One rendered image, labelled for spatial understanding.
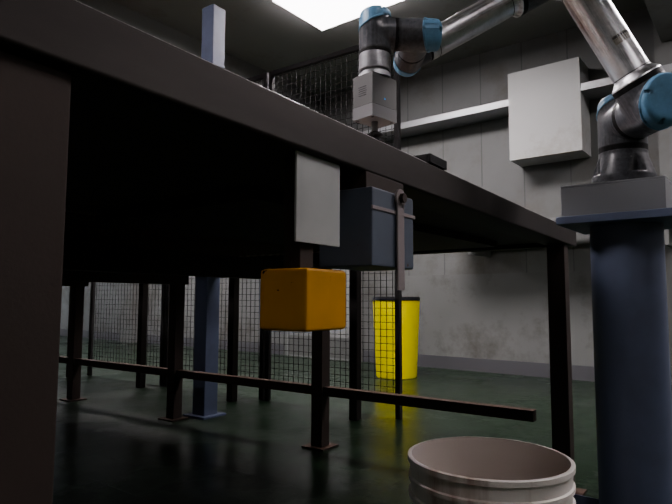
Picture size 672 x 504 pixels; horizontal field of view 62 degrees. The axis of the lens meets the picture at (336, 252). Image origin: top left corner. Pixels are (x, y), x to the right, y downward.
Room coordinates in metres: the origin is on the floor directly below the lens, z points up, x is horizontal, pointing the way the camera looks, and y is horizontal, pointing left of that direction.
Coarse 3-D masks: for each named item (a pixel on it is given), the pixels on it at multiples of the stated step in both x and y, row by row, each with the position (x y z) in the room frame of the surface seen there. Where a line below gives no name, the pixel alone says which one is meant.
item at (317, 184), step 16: (304, 160) 0.73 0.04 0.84; (320, 160) 0.76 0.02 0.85; (304, 176) 0.73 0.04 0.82; (320, 176) 0.76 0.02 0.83; (336, 176) 0.79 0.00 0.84; (304, 192) 0.73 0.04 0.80; (320, 192) 0.76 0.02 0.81; (336, 192) 0.79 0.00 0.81; (304, 208) 0.73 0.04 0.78; (320, 208) 0.76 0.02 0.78; (336, 208) 0.79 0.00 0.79; (304, 224) 0.73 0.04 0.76; (320, 224) 0.76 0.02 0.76; (336, 224) 0.79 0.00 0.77; (304, 240) 0.73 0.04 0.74; (320, 240) 0.76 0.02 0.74; (336, 240) 0.79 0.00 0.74
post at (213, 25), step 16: (208, 16) 3.19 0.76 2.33; (224, 16) 3.24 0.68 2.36; (208, 32) 3.19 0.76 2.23; (224, 32) 3.24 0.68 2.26; (208, 48) 3.19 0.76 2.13; (224, 48) 3.25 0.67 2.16; (208, 288) 3.18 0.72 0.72; (208, 304) 3.18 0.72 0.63; (208, 320) 3.18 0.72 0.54; (208, 336) 3.18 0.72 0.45; (208, 352) 3.19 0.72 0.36; (208, 368) 3.19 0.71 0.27; (208, 384) 3.19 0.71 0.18; (208, 400) 3.19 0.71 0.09; (192, 416) 3.17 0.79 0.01; (208, 416) 3.16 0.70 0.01
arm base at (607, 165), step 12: (612, 144) 1.39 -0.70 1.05; (624, 144) 1.37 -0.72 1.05; (636, 144) 1.37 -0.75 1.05; (600, 156) 1.43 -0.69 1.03; (612, 156) 1.39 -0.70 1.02; (624, 156) 1.37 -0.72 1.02; (636, 156) 1.37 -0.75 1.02; (648, 156) 1.38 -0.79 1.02; (600, 168) 1.41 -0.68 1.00; (612, 168) 1.38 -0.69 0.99; (624, 168) 1.36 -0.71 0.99; (636, 168) 1.37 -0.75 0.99; (648, 168) 1.36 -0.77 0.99; (600, 180) 1.40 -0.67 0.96; (612, 180) 1.38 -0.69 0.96
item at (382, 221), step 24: (360, 192) 0.84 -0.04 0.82; (384, 192) 0.85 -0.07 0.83; (360, 216) 0.84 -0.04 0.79; (384, 216) 0.85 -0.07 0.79; (408, 216) 0.91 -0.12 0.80; (360, 240) 0.84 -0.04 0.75; (384, 240) 0.85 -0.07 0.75; (408, 240) 0.92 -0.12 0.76; (336, 264) 0.86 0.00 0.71; (360, 264) 0.84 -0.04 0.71; (384, 264) 0.85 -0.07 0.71; (408, 264) 0.92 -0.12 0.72
